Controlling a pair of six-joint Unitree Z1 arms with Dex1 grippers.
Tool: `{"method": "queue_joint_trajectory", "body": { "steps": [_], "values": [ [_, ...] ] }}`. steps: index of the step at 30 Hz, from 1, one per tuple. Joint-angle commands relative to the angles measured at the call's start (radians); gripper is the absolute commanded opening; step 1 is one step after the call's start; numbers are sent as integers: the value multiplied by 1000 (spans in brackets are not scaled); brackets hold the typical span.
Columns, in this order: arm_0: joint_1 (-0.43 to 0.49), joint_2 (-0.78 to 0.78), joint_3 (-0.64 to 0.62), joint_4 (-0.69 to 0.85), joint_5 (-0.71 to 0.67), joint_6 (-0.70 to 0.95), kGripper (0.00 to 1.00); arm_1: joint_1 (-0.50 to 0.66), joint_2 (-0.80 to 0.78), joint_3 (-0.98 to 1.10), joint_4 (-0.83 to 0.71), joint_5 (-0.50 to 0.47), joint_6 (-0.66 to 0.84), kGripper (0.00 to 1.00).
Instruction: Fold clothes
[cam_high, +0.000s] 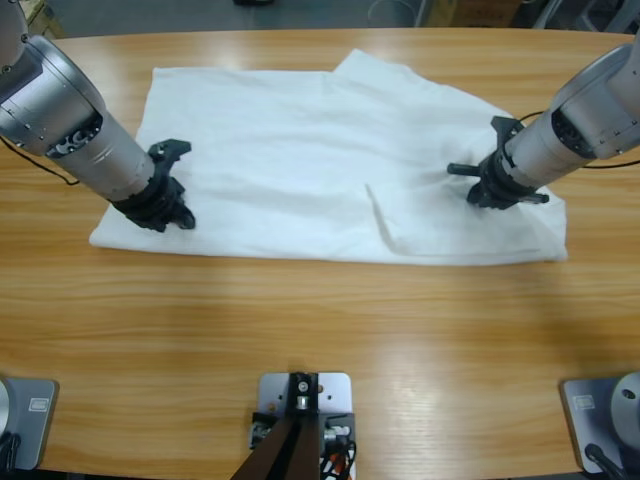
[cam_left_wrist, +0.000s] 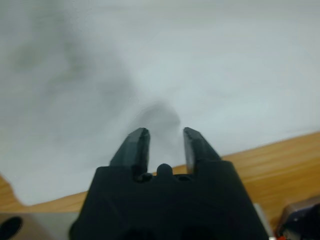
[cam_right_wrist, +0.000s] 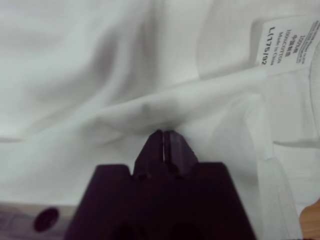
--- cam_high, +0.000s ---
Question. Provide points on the black clamp block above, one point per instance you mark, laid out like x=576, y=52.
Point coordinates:
x=341, y=431

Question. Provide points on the brown cardboard box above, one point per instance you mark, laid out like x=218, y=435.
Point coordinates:
x=485, y=12

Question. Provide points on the grey metal frame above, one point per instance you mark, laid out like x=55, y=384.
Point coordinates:
x=590, y=15

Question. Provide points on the cardboard boxes stack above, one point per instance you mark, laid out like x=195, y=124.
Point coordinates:
x=45, y=17

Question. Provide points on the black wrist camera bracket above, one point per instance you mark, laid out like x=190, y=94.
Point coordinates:
x=170, y=152
x=506, y=131

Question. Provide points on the yellow box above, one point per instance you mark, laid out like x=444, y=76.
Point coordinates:
x=444, y=12

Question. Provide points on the white t-shirt with small print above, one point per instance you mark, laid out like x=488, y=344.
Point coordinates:
x=300, y=175

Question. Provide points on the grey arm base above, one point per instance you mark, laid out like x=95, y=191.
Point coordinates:
x=600, y=415
x=35, y=425

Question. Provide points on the white mount plate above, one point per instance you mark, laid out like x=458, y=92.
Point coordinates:
x=335, y=392

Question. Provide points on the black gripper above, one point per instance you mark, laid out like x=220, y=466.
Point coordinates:
x=502, y=185
x=155, y=205

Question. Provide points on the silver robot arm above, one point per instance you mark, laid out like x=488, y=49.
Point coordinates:
x=60, y=110
x=585, y=115

